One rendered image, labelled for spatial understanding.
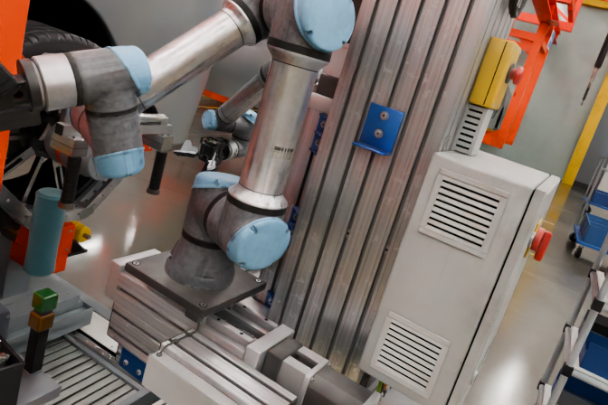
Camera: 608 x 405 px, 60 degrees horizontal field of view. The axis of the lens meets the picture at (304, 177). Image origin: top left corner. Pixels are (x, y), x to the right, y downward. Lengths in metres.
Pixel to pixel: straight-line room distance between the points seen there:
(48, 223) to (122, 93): 0.95
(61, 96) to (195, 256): 0.48
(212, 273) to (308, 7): 0.57
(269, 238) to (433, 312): 0.34
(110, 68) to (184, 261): 0.48
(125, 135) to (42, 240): 0.95
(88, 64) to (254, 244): 0.41
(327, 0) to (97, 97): 0.39
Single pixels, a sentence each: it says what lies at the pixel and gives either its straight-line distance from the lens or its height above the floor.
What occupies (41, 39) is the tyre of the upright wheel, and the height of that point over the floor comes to 1.15.
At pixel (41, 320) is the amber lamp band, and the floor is 0.60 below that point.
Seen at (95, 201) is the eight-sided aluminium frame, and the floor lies 0.64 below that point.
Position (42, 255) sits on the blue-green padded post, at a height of 0.55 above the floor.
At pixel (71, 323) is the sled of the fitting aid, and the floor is 0.13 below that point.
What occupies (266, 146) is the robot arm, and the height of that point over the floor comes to 1.16.
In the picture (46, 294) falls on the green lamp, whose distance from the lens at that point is 1.36.
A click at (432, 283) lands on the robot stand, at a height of 1.00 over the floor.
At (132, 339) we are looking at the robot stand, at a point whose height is 0.63.
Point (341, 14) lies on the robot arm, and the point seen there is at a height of 1.41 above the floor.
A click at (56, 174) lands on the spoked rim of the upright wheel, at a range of 1.96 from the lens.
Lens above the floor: 1.35
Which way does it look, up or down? 14 degrees down
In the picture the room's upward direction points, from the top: 16 degrees clockwise
